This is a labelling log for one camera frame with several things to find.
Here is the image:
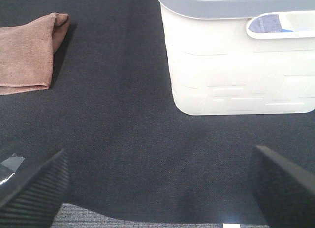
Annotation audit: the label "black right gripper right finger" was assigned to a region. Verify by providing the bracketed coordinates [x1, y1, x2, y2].
[249, 145, 315, 228]

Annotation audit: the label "brown folded towel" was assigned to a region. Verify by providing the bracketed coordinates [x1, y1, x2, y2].
[0, 13, 70, 95]

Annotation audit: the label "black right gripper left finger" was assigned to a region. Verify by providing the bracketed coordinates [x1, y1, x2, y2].
[0, 149, 70, 228]

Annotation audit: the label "black table cloth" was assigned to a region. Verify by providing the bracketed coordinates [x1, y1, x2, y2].
[0, 0, 315, 224]

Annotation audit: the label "grey tape patch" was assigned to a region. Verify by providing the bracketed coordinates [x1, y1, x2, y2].
[0, 153, 25, 172]

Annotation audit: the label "white basket with grey rim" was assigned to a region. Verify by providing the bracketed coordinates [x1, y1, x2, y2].
[158, 0, 315, 115]

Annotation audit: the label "blue towel in white basket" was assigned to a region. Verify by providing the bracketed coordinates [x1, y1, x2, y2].
[249, 14, 294, 33]

